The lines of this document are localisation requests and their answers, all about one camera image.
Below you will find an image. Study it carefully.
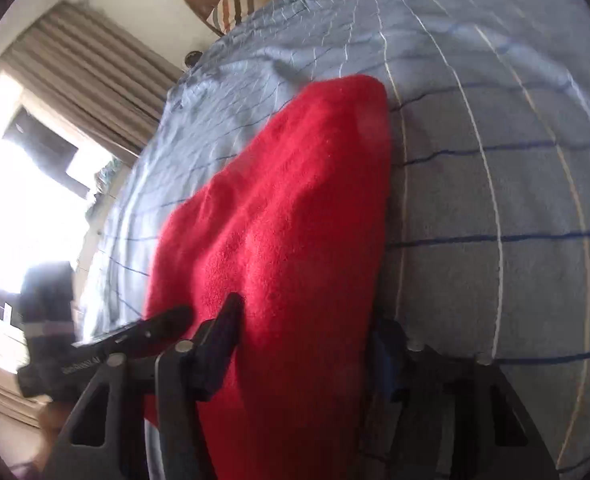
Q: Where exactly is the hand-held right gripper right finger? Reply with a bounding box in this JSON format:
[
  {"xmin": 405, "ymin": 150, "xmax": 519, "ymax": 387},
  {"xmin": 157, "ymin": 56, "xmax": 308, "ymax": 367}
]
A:
[{"xmin": 365, "ymin": 317, "xmax": 560, "ymax": 480}]

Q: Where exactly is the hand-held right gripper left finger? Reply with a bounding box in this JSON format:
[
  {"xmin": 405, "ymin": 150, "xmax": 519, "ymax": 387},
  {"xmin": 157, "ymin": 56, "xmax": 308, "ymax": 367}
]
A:
[{"xmin": 50, "ymin": 292, "xmax": 246, "ymax": 480}]

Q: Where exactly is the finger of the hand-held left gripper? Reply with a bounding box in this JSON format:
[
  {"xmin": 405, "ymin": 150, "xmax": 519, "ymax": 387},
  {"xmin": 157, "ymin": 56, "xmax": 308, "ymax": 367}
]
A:
[{"xmin": 72, "ymin": 305, "xmax": 194, "ymax": 357}]

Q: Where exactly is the red knitted sweater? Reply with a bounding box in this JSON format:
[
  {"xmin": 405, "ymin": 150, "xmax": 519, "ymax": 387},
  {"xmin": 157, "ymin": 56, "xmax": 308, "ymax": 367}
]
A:
[{"xmin": 142, "ymin": 74, "xmax": 393, "ymax": 480}]

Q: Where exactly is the pile of clothes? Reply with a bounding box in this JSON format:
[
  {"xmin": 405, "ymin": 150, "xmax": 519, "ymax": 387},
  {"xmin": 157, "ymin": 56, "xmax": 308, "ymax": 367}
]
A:
[{"xmin": 92, "ymin": 160, "xmax": 126, "ymax": 196}]

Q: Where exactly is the window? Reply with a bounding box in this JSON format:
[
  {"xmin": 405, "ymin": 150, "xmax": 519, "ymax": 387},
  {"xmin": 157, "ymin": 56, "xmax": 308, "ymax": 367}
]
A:
[{"xmin": 0, "ymin": 72, "xmax": 126, "ymax": 301}]

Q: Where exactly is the blue checked duvet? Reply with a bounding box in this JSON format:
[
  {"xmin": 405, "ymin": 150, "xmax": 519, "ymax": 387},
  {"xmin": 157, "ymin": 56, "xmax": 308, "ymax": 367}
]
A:
[{"xmin": 80, "ymin": 0, "xmax": 590, "ymax": 480}]

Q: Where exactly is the beige curtain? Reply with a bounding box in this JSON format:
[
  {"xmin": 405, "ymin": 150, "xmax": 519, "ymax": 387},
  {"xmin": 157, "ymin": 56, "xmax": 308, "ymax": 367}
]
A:
[{"xmin": 0, "ymin": 0, "xmax": 183, "ymax": 158}]

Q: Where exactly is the striped cushion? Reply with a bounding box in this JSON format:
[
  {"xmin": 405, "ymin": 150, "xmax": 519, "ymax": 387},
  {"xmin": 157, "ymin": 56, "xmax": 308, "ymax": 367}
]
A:
[{"xmin": 214, "ymin": 0, "xmax": 276, "ymax": 36}]

